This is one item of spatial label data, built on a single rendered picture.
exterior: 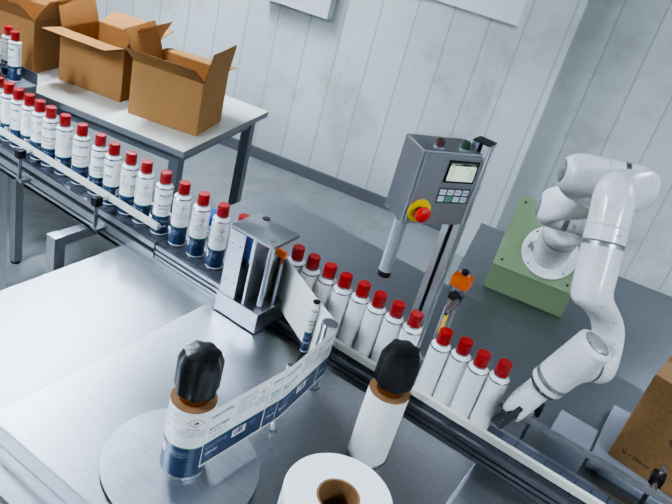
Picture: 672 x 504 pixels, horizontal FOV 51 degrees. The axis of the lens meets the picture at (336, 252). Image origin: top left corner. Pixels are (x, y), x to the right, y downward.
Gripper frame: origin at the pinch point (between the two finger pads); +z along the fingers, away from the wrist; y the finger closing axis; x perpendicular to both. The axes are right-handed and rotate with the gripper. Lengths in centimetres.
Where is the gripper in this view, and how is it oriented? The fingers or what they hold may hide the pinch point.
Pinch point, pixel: (501, 419)
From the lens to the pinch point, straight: 174.5
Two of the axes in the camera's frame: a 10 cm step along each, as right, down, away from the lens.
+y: -5.4, 3.0, -7.9
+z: -5.0, 6.4, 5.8
